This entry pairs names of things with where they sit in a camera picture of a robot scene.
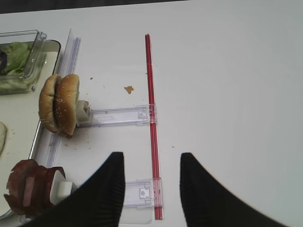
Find red meat slice stack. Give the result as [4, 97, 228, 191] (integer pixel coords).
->
[4, 159, 65, 218]

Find clear bun pusher track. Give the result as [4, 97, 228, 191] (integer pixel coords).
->
[79, 105, 150, 128]

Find right red plastic strip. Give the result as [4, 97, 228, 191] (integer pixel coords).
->
[145, 34, 163, 220]

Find white bun bottom slice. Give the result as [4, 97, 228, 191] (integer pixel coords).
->
[0, 122, 7, 154]

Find white bun pusher block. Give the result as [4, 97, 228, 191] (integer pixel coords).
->
[76, 100, 92, 126]

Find metal baking tray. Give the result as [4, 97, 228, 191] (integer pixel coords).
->
[0, 40, 61, 218]

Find sesame bun top inner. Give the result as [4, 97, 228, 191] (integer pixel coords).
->
[38, 74, 61, 133]

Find purple cabbage pieces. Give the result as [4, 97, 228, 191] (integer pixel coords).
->
[0, 51, 7, 71]

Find right clear long rail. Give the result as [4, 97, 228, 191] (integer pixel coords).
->
[19, 28, 82, 224]

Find sesame bun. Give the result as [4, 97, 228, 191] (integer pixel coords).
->
[38, 74, 61, 133]
[54, 74, 80, 136]

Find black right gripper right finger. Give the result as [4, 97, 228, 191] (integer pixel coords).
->
[179, 153, 282, 227]

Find clear meat pusher track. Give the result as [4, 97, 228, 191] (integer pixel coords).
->
[120, 178, 164, 224]

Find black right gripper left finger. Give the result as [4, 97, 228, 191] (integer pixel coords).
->
[25, 152, 125, 227]

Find white meat pusher block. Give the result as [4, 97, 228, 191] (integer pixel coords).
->
[49, 170, 77, 205]

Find bread crumb chunk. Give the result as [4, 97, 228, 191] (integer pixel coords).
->
[124, 86, 134, 94]

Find green lettuce pieces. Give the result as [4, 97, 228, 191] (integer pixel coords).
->
[0, 42, 32, 83]

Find sesame bun top outer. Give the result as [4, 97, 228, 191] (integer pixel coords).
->
[54, 74, 80, 136]

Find clear plastic salad container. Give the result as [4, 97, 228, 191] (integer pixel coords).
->
[0, 30, 47, 95]

